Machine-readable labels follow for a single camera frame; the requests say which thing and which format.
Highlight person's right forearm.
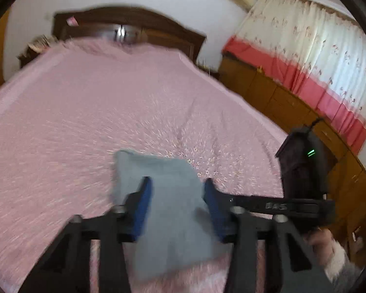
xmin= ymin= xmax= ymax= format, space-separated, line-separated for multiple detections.
xmin=319 ymin=240 xmax=365 ymax=293

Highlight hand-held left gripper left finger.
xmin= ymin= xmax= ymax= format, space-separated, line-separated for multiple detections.
xmin=20 ymin=176 xmax=153 ymax=293

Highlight cream and red floral curtain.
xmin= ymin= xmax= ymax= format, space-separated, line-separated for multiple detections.
xmin=223 ymin=0 xmax=366 ymax=156

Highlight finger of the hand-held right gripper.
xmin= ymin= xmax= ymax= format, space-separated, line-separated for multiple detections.
xmin=230 ymin=196 xmax=290 ymax=215

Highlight pile of clothes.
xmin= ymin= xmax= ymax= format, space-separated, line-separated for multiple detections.
xmin=27 ymin=35 xmax=60 ymax=52

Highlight pink floral bed sheet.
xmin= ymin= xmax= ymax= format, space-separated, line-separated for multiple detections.
xmin=0 ymin=37 xmax=289 ymax=293

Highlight wooden drawer cabinet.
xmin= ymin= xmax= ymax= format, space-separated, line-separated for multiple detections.
xmin=218 ymin=53 xmax=366 ymax=269

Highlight person's right hand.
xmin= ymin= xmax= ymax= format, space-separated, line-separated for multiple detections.
xmin=305 ymin=227 xmax=337 ymax=252

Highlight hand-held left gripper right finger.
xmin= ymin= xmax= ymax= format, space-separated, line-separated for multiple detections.
xmin=203 ymin=178 xmax=333 ymax=293

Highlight dark wooden headboard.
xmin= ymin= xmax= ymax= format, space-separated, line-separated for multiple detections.
xmin=53 ymin=6 xmax=207 ymax=64

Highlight grey pants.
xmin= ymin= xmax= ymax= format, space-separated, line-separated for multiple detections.
xmin=108 ymin=149 xmax=232 ymax=281

